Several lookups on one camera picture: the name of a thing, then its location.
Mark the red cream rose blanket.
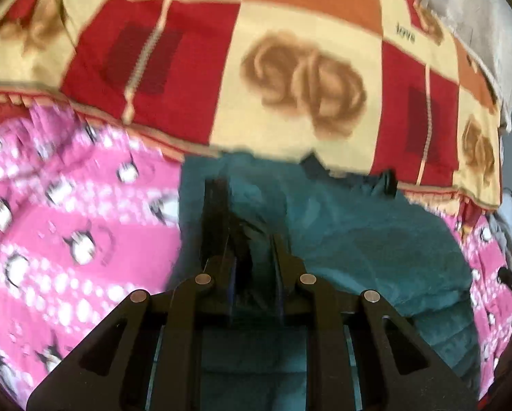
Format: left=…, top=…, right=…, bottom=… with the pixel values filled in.
left=0, top=0, right=502, bottom=219

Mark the dark green puffer jacket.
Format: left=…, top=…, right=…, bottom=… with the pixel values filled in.
left=166, top=153, right=480, bottom=410

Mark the pink penguin quilt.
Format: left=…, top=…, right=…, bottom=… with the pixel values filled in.
left=0, top=105, right=180, bottom=406

